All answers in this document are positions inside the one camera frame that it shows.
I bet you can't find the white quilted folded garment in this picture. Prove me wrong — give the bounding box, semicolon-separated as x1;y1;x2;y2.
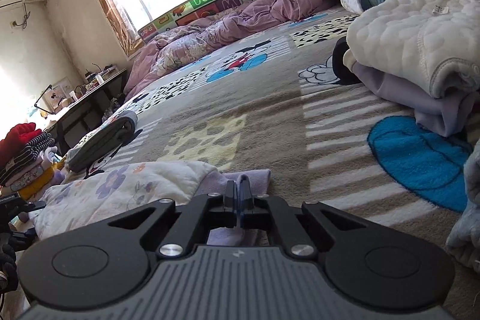
346;0;479;98

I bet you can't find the lavender folded garment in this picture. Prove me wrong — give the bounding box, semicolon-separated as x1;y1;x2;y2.
352;62;479;137

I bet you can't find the red knitted folded sweater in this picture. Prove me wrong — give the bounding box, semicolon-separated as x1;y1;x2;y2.
0;123;41;167

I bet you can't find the purple floral duvet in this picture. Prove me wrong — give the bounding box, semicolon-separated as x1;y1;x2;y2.
124;0;336;100

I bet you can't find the black white striped garment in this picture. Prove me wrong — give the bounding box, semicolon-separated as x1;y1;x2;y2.
0;132;55;186

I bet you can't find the folded grey fleece garment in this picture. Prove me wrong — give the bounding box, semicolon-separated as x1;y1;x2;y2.
446;142;480;273

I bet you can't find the black desk lamp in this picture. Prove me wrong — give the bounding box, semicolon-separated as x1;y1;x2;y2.
33;83;57;116

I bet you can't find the white floral padded garment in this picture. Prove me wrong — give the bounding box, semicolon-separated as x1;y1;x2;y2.
28;159;273;248

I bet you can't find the Mickey Mouse bed blanket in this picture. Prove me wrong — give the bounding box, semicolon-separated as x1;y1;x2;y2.
22;1;480;320

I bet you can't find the yellow folded garment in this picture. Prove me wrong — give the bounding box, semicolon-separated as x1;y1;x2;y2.
19;164;65;200

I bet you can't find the dark side desk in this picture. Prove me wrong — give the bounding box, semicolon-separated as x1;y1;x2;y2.
46;69;128;154

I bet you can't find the folded dark grey garment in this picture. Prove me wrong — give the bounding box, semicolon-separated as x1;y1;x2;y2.
66;110;137;173

